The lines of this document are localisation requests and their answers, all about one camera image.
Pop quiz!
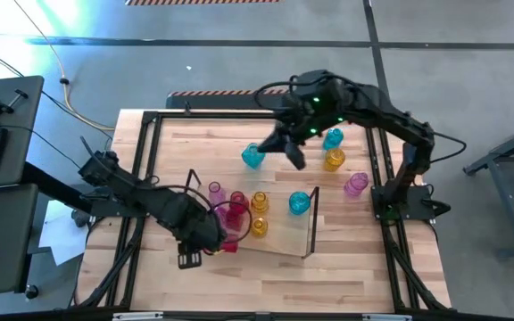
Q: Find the tall yellow ribbed glass vase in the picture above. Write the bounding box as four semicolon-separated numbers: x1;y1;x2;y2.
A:
250;217;269;238

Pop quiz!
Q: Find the yellow floor cable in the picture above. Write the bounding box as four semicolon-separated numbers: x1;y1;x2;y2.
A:
13;0;116;133

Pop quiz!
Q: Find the blue square patterned glass vase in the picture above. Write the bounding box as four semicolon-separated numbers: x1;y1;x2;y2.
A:
241;142;267;170

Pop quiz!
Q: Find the wide purple ribbed glass jar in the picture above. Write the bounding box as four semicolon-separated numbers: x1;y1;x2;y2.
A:
344;172;369;199

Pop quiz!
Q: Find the small yellow checkered glass vase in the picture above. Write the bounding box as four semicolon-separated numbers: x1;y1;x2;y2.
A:
250;191;270;214

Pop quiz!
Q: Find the yellow honeycomb glass vase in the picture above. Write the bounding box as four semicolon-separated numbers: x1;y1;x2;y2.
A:
323;148;346;173

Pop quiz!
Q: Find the wooden shelf with black frame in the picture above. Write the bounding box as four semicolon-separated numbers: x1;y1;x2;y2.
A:
184;168;321;259

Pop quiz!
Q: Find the purple dimpled flared glass vase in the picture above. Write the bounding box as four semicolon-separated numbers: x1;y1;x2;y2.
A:
207;180;227;206

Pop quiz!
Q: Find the red flared cone glass vase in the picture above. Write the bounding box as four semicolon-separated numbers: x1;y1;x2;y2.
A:
224;209;245;232

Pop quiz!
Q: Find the large blue embossed glass vase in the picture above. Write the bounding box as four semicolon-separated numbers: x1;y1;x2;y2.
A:
288;191;311;216

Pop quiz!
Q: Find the white paper sheet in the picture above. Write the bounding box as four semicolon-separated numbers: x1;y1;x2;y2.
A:
37;199;91;267

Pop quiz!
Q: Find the grey desk top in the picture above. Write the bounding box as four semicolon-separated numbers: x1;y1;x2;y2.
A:
0;75;46;188
0;182;40;298

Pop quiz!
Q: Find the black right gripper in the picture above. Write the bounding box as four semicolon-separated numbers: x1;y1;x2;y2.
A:
257;95;329;171

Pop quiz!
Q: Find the black mat with orange stripes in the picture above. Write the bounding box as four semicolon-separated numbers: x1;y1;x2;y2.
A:
166;88;290;111

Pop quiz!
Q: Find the black aluminium table frame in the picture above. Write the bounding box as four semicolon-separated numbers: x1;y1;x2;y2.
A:
71;109;452;313

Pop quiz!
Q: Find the red ribbed cylinder glass vase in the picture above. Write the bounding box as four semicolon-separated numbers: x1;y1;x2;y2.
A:
228;190;250;213

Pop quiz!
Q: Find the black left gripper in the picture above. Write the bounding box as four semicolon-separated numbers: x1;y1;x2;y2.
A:
167;193;228;253

